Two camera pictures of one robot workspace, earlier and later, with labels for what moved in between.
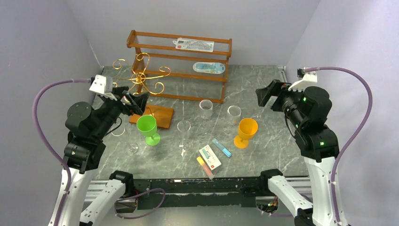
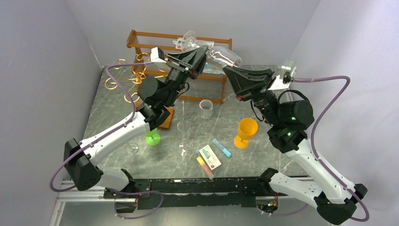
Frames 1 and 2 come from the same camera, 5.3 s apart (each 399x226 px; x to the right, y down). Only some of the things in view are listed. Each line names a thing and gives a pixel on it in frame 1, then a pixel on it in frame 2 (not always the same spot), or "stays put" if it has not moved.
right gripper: [275, 97] to [255, 92]
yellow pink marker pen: [205, 167] stays put
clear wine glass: [206, 108] stays put
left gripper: [138, 104] to [192, 64]
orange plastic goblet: [247, 127] stays put
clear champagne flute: [185, 145] stays put
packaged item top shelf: [194, 44] stays put
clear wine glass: [234, 113] to [219, 55]
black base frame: [233, 192] stays put
